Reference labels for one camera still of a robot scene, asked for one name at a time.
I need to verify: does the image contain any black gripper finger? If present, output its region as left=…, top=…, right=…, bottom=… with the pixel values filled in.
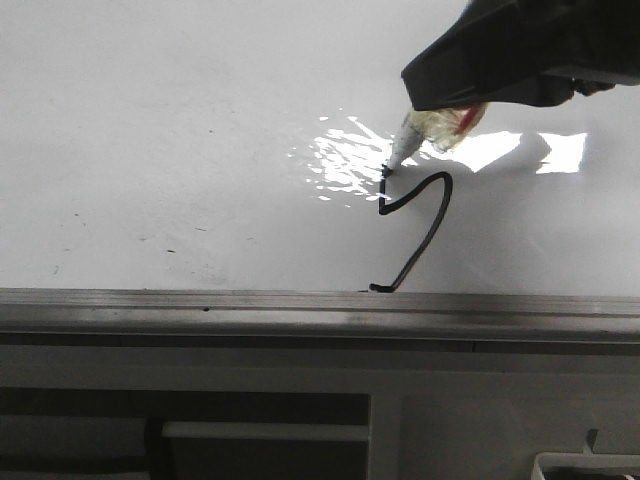
left=401, top=1, right=639, bottom=111

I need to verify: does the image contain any white taped whiteboard marker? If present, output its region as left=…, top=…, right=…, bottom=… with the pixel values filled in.
left=382, top=103, right=489, bottom=178

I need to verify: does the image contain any white marker tray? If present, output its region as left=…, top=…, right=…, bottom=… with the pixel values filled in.
left=530, top=429, right=639, bottom=480

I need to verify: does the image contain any white whiteboard with metal frame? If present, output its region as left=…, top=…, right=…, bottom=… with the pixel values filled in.
left=1, top=1, right=639, bottom=343

